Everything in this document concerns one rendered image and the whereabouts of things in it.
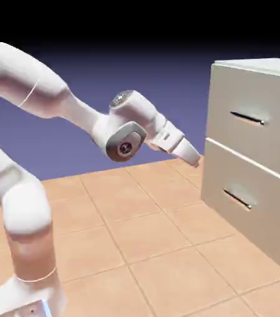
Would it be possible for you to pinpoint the short pale grey drawer front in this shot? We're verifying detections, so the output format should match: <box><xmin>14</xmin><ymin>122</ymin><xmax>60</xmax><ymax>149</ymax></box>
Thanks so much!
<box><xmin>200</xmin><ymin>138</ymin><xmax>280</xmax><ymax>276</ymax></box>

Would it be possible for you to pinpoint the short dark metal handle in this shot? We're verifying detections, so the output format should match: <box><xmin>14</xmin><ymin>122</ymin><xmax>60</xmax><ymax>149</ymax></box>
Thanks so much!
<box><xmin>223</xmin><ymin>188</ymin><xmax>252</xmax><ymax>211</ymax></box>

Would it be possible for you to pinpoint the tall pale grey drawer front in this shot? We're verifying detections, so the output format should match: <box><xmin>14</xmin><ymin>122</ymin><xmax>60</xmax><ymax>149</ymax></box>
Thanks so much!
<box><xmin>205</xmin><ymin>63</ymin><xmax>280</xmax><ymax>183</ymax></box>

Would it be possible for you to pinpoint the pale grey cabinet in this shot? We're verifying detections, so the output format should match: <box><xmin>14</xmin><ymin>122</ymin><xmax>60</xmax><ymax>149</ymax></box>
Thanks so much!
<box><xmin>200</xmin><ymin>58</ymin><xmax>280</xmax><ymax>276</ymax></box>

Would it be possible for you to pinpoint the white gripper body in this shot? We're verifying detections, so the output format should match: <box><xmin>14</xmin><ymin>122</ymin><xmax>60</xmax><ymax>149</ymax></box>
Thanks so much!
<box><xmin>172</xmin><ymin>137</ymin><xmax>201</xmax><ymax>168</ymax></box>

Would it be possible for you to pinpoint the long dark metal handle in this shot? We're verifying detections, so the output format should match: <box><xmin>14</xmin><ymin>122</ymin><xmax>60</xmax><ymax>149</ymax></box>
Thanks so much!
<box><xmin>229</xmin><ymin>111</ymin><xmax>265</xmax><ymax>126</ymax></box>

